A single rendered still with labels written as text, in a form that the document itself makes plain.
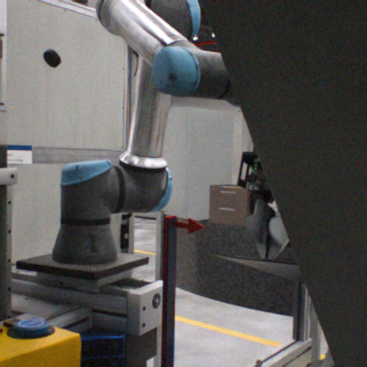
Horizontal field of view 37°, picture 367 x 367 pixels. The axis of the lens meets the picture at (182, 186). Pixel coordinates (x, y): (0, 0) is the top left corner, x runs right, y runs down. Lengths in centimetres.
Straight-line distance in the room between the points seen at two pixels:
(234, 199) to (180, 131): 331
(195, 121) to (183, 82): 971
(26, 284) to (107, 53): 170
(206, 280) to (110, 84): 113
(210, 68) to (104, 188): 49
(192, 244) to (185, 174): 755
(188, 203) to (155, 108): 922
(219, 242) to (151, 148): 156
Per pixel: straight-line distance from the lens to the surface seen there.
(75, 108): 264
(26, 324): 68
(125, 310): 119
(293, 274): 87
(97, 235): 125
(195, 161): 1055
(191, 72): 84
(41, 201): 251
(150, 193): 130
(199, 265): 291
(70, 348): 66
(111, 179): 126
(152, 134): 127
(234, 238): 272
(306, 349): 137
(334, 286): 37
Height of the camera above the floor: 128
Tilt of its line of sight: 3 degrees down
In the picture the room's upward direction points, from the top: 1 degrees clockwise
